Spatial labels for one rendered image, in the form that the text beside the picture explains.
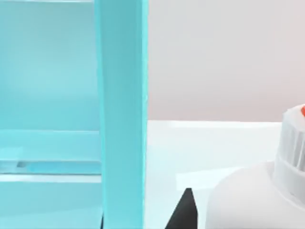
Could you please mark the light blue rack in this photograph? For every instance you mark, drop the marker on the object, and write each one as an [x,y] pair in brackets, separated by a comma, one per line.
[59,95]

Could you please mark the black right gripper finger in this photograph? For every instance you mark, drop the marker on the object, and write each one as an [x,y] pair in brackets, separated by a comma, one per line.
[186,212]

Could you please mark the white bottle with ribbed cap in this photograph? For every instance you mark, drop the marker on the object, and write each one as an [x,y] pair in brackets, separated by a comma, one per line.
[252,190]

